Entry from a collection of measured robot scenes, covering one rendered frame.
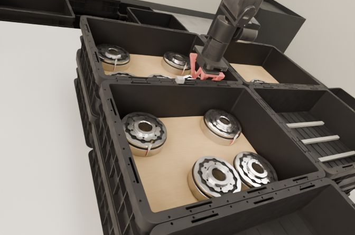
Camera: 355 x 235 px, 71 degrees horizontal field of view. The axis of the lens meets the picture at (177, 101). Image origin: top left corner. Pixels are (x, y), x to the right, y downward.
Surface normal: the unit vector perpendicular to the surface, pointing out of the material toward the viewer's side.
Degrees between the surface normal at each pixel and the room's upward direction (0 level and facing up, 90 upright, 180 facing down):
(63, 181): 0
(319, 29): 90
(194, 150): 0
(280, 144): 90
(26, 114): 0
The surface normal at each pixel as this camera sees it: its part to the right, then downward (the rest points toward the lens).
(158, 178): 0.33, -0.76
